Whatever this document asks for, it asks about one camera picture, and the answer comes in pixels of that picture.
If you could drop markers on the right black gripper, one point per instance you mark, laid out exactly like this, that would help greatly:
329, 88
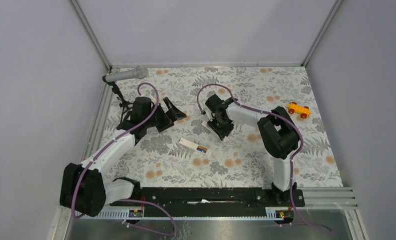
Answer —
221, 133

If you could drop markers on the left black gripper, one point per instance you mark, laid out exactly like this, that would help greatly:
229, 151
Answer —
173, 112

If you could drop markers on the white remote control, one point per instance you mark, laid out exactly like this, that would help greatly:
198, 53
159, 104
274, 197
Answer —
191, 145

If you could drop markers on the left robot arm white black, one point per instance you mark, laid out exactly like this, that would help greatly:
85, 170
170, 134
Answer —
84, 189

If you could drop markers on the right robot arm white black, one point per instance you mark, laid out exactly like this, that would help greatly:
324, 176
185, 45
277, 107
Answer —
278, 132

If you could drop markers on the floral patterned table mat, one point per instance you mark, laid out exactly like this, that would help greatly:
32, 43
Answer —
240, 160

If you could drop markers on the grey microphone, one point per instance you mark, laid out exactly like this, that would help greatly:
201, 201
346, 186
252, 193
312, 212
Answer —
139, 72

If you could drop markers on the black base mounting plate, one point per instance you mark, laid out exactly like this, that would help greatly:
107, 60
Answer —
198, 202

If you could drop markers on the yellow toy car red wheels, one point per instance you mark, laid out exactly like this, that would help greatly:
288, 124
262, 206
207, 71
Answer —
302, 111

